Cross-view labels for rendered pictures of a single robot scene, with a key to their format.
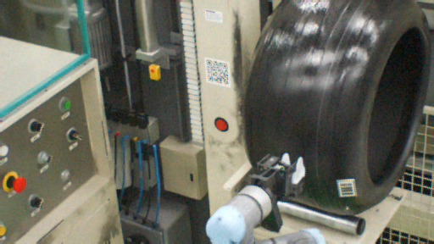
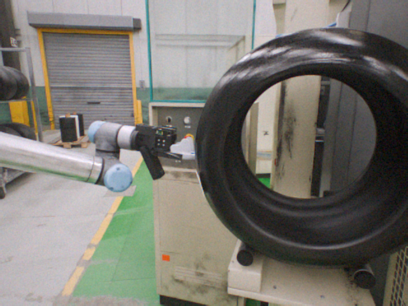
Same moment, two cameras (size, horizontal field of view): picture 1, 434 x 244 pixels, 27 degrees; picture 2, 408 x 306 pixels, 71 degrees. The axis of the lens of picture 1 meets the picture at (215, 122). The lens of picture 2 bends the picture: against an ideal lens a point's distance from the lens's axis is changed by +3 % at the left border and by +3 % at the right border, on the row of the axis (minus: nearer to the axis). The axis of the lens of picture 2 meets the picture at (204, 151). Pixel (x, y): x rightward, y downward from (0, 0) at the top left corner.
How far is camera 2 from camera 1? 2.02 m
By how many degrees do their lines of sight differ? 69
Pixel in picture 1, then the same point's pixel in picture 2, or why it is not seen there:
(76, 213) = not seen: hidden behind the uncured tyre
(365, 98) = (222, 102)
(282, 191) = (150, 144)
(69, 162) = not seen: hidden behind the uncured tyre
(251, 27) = (302, 92)
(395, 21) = (305, 46)
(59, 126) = not seen: hidden behind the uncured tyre
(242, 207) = (108, 124)
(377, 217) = (311, 298)
